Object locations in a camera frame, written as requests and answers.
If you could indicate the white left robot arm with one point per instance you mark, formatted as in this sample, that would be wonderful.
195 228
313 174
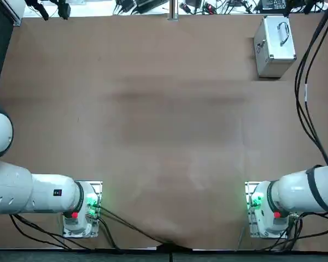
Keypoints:
30 191

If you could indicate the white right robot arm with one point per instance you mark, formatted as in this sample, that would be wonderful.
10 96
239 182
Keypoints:
298 191

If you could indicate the silver camera post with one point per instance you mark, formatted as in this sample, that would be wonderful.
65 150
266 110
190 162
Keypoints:
172 11

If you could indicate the black clamp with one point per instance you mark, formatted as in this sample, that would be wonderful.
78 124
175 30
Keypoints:
64 11
42 11

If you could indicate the black module with red light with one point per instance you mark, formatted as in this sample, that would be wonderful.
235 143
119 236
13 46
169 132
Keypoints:
210 8
186 7

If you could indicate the black labelled power adapter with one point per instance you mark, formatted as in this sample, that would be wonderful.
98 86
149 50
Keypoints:
273 4

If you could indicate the silver aluminium frame profile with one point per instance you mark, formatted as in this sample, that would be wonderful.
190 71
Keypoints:
16 13

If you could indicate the grey power adapter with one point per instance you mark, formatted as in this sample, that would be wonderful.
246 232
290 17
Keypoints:
147 2

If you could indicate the small black power adapter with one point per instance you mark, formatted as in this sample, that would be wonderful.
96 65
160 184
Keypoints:
125 4

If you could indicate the aluminium medical kit case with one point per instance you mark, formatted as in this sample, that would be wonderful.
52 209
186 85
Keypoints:
273 46

